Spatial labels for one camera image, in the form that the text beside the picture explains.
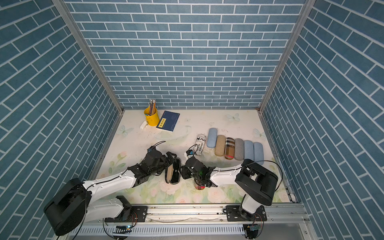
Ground beige case striped glasses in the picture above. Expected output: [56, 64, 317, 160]
[194, 134, 207, 156]

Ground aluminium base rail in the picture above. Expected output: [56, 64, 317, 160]
[61, 204, 317, 240]

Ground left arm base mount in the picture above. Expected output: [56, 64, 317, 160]
[104, 206, 148, 224]

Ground white eraser sharpener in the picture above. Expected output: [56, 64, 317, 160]
[140, 121, 149, 130]

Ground blue case white glasses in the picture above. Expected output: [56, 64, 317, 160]
[254, 142, 265, 165]

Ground plaid case red glasses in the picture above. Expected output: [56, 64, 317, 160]
[225, 138, 235, 160]

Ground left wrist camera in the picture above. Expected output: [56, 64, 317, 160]
[147, 146, 156, 153]

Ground blue case orange glasses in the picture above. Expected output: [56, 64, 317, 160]
[206, 128, 218, 149]

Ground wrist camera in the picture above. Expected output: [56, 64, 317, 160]
[147, 146, 156, 153]
[186, 150, 195, 160]

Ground dark blue book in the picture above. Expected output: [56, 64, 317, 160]
[157, 111, 180, 132]

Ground beige case black glasses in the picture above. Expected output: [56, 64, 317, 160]
[165, 158, 181, 185]

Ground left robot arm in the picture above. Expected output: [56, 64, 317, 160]
[44, 148, 177, 236]

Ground beige case purple glasses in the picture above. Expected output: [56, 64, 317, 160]
[215, 135, 227, 157]

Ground blue case yellow glasses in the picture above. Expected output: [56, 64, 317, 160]
[244, 140, 255, 161]

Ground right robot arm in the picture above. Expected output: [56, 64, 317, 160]
[180, 157, 279, 215]

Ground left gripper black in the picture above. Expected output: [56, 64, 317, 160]
[148, 151, 178, 177]

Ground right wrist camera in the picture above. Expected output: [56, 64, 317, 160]
[186, 150, 195, 160]

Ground yellow pen cup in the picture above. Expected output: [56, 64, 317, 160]
[144, 107, 160, 127]

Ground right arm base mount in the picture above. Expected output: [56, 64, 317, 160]
[223, 205, 267, 222]

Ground pencils in cup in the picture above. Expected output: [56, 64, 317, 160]
[148, 99, 156, 116]

